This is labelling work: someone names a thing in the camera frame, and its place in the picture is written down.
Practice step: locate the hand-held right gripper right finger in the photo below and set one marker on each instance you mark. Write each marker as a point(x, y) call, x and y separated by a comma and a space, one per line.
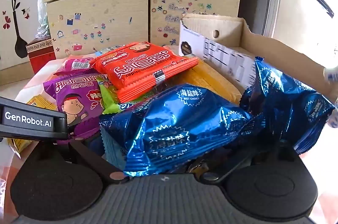
point(211, 176)

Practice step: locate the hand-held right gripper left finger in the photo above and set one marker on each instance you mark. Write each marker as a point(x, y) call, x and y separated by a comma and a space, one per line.
point(89, 160)

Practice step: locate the small yellow snack packet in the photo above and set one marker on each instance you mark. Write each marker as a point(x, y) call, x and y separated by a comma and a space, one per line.
point(39, 102)

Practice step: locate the purple noodle snack packet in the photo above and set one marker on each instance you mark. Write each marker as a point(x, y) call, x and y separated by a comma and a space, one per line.
point(74, 97)

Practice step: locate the green snack packet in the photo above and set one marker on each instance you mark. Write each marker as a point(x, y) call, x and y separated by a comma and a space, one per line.
point(111, 102)

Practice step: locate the blue foil snack packet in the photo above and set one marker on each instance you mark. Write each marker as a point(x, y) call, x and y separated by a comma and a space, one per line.
point(285, 97)
point(171, 121)

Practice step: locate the magenta snack packet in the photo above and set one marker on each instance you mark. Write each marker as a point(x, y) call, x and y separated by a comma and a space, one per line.
point(76, 65)

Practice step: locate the large yellow snack packet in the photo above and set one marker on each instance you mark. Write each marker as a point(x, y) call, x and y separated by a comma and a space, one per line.
point(206, 78)

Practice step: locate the orange-red noodle snack packet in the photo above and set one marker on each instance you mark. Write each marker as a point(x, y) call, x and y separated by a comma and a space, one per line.
point(137, 68)

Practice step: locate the light blue snack packet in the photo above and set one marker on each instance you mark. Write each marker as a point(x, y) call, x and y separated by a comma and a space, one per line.
point(108, 51)

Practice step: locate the cardboard box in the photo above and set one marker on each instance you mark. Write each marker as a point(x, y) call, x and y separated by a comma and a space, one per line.
point(264, 47)

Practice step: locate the red gift box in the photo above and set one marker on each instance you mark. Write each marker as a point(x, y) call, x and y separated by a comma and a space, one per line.
point(41, 55)

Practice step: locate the clear plastic bag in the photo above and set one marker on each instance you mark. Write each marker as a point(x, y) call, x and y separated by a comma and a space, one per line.
point(42, 18)

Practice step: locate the wooden cabinet with stickers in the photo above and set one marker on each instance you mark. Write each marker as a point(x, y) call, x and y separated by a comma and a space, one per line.
point(118, 7)

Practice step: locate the black vase flower wall sticker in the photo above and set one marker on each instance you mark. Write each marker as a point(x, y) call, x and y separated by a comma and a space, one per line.
point(19, 47)

